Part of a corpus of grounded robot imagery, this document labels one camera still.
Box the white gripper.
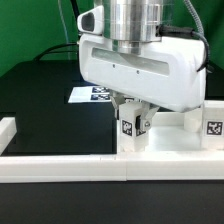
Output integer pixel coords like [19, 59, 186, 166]
[79, 34, 206, 131]

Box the white square tabletop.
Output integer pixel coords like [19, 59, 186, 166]
[116, 111, 224, 158]

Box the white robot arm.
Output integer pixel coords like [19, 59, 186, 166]
[78, 0, 209, 131]

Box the white sheet with fiducial tags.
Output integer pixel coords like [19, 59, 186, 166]
[68, 86, 110, 103]

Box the white L-shaped obstacle fence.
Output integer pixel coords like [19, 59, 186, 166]
[0, 117, 224, 183]

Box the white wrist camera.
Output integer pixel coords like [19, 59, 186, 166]
[77, 5, 104, 35]

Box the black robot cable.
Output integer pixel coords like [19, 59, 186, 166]
[33, 0, 81, 62]

